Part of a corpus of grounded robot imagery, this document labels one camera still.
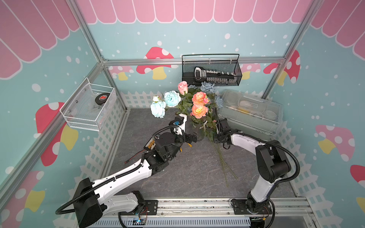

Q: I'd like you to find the white wire wall basket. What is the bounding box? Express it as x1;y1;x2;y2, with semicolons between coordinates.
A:
60;78;117;132

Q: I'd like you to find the dusty blue flower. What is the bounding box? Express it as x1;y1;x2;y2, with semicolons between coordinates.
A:
200;82;223;108

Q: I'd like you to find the pink orange flower stem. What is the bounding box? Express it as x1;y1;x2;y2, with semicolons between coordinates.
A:
209;134;238;179
211;141;229;188

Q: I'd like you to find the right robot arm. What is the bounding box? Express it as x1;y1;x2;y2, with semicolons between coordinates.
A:
213;118;300;215

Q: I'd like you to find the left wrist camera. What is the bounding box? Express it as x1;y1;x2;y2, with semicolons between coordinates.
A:
169;114;187;135

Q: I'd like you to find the black mesh wall basket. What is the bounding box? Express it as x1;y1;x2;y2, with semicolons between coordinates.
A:
181;54;242;86

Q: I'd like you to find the black red tape measure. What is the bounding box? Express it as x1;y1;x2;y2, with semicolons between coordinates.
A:
95;93;111;105

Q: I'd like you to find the green clear-lid storage box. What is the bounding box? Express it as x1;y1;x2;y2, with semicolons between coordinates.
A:
218;89;284;138

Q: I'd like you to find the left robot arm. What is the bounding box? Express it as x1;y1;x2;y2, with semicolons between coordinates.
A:
55;114;196;228

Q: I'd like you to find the glass flower vase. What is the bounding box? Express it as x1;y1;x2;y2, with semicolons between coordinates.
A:
193;121;206;141

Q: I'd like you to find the pink rose stem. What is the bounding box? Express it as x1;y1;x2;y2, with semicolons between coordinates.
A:
178;81;188;96

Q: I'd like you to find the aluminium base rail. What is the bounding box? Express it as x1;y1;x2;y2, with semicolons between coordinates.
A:
91;197;320;228

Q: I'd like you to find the light blue flower stem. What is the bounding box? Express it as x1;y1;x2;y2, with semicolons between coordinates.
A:
150;91;181;118

